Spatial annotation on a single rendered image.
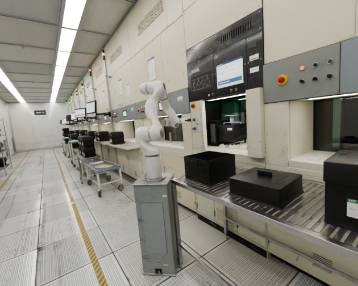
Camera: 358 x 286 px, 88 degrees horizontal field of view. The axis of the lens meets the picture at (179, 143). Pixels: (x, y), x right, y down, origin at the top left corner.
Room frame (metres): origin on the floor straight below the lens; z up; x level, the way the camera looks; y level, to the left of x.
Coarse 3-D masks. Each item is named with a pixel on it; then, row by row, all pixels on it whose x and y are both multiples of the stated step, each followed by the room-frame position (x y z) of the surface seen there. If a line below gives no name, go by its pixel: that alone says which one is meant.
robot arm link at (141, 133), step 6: (138, 132) 1.44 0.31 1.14; (144, 132) 1.42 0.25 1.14; (138, 138) 1.43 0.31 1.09; (144, 138) 1.43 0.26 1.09; (144, 144) 1.44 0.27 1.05; (150, 144) 1.47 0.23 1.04; (144, 150) 1.43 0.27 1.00; (150, 150) 1.41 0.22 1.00; (156, 150) 1.43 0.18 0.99; (150, 156) 1.41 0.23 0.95; (156, 156) 1.42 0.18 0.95
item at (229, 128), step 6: (222, 126) 2.01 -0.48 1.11; (228, 126) 1.94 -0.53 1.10; (234, 126) 1.88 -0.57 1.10; (240, 126) 1.94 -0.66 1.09; (246, 126) 2.00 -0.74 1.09; (222, 132) 2.02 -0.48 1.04; (228, 132) 1.95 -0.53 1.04; (234, 132) 1.89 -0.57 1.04; (240, 132) 1.94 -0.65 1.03; (246, 132) 1.99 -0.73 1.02; (222, 138) 2.02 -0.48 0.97; (228, 138) 1.95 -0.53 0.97; (234, 138) 1.89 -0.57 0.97; (240, 138) 1.94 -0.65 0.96
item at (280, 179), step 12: (252, 168) 1.18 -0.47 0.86; (240, 180) 0.97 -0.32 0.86; (252, 180) 0.96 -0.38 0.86; (264, 180) 0.94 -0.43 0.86; (276, 180) 0.92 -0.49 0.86; (288, 180) 0.91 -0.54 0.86; (300, 180) 0.96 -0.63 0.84; (240, 192) 0.97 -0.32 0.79; (252, 192) 0.92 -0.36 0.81; (264, 192) 0.87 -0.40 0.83; (276, 192) 0.82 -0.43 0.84; (288, 192) 0.87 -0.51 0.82; (300, 192) 0.96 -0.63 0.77; (264, 204) 0.87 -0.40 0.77; (276, 204) 0.82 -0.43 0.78; (288, 204) 0.86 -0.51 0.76
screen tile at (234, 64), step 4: (240, 60) 1.57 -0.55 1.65; (232, 64) 1.63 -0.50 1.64; (236, 64) 1.60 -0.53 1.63; (240, 64) 1.57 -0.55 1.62; (232, 68) 1.63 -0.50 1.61; (240, 68) 1.57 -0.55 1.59; (232, 72) 1.63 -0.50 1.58; (236, 72) 1.60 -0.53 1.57; (240, 72) 1.57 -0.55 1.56; (232, 76) 1.64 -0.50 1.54
